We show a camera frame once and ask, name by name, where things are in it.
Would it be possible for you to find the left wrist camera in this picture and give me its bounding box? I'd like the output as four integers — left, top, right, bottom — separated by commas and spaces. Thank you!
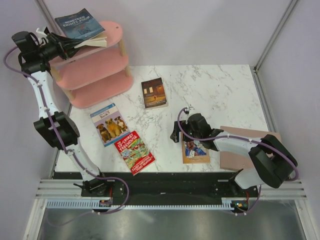
36, 27, 50, 39

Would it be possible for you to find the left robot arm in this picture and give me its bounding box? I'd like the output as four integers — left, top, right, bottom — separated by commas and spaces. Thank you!
11, 30, 110, 197

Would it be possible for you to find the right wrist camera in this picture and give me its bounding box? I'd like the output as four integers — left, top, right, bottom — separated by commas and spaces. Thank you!
184, 105, 195, 114

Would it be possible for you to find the Othello orange book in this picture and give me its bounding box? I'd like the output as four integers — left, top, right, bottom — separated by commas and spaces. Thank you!
181, 140, 210, 164

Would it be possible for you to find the purple dog book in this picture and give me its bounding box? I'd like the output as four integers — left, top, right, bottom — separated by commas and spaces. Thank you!
89, 103, 130, 147

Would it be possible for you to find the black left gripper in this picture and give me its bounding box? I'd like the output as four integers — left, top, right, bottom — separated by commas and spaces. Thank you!
35, 32, 84, 62

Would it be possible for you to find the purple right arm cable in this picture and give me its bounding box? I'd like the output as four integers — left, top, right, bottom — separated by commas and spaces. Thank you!
177, 106, 300, 216

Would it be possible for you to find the pink three-tier shelf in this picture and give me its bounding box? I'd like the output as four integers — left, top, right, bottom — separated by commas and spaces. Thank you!
50, 21, 133, 109

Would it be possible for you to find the red Treehouse book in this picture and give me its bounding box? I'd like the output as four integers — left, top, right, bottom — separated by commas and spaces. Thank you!
114, 131, 156, 176

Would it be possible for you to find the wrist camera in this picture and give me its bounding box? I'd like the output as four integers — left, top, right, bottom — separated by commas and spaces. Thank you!
36, 27, 50, 39
184, 105, 195, 114

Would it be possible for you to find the Nineteen Eighty-Four blue book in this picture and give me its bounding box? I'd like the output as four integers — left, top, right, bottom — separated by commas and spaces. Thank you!
54, 8, 107, 49

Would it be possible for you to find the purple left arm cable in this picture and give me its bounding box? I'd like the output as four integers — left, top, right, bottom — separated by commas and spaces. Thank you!
2, 47, 130, 216

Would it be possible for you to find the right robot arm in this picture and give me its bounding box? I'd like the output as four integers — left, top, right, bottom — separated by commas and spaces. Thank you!
170, 107, 299, 197

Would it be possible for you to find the white cable duct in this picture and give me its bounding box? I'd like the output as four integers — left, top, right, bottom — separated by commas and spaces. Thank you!
46, 198, 238, 211

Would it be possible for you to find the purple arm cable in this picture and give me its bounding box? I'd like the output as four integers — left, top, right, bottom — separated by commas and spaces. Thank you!
2, 47, 130, 216
177, 106, 300, 216

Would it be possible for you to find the Edward Tulane brown book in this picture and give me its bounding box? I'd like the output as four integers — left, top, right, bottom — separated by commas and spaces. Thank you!
141, 77, 168, 109

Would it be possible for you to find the brown file folder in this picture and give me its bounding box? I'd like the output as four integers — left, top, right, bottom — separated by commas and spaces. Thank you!
220, 125, 282, 172

